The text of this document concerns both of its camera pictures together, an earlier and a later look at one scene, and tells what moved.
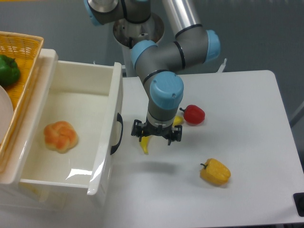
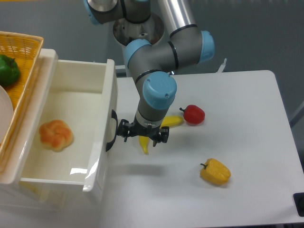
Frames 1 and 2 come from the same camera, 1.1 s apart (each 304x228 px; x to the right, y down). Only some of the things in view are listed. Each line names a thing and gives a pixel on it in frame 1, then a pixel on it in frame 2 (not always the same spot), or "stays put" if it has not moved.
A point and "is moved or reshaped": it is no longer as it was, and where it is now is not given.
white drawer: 74,139 is moved or reshaped
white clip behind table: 222,68 stays put
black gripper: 171,133 to 136,129
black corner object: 299,200 stays put
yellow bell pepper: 215,171 stays put
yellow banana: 178,119 stays put
